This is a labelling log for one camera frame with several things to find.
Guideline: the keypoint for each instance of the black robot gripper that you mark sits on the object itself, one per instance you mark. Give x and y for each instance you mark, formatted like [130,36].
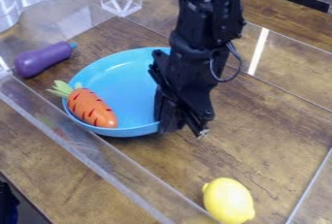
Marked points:
[186,74]

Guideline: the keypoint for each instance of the blue plastic plate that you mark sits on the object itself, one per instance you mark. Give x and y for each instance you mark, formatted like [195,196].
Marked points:
[119,79]

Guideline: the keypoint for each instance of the orange toy carrot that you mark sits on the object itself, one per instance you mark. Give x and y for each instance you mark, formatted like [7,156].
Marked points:
[86,104]

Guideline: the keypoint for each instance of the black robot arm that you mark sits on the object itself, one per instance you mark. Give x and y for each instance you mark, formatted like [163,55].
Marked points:
[210,23]

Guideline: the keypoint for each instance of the yellow toy lemon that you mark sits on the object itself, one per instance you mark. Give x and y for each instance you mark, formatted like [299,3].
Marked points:
[228,201]

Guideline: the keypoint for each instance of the purple toy eggplant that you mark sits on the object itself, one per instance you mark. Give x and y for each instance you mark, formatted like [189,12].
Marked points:
[32,62]

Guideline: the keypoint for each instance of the clear acrylic enclosure wall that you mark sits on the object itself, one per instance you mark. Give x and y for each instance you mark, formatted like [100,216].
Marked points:
[269,138]

